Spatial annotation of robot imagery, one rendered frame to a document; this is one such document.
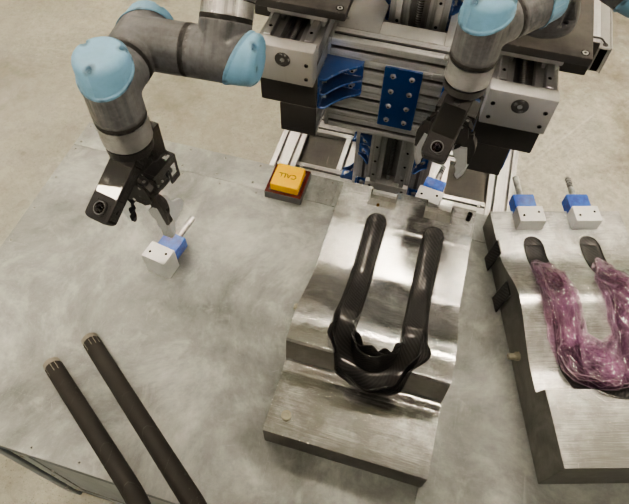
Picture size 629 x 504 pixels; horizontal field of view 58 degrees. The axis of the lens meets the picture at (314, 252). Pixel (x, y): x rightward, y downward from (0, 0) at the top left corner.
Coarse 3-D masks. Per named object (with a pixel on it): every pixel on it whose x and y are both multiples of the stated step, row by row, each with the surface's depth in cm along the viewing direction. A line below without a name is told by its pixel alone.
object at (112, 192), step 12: (108, 168) 87; (120, 168) 87; (132, 168) 86; (108, 180) 87; (120, 180) 86; (132, 180) 87; (96, 192) 87; (108, 192) 87; (120, 192) 86; (96, 204) 86; (108, 204) 86; (120, 204) 87; (96, 216) 87; (108, 216) 86
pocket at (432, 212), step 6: (426, 204) 111; (426, 210) 112; (432, 210) 112; (438, 210) 111; (444, 210) 111; (450, 210) 111; (426, 216) 111; (432, 216) 111; (438, 216) 111; (444, 216) 111; (450, 216) 111; (450, 222) 109
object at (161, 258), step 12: (192, 216) 114; (168, 240) 110; (180, 240) 110; (144, 252) 107; (156, 252) 107; (168, 252) 107; (180, 252) 111; (156, 264) 107; (168, 264) 107; (168, 276) 109
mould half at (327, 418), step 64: (320, 256) 104; (384, 256) 104; (448, 256) 104; (320, 320) 91; (384, 320) 92; (448, 320) 95; (320, 384) 93; (448, 384) 86; (320, 448) 88; (384, 448) 87
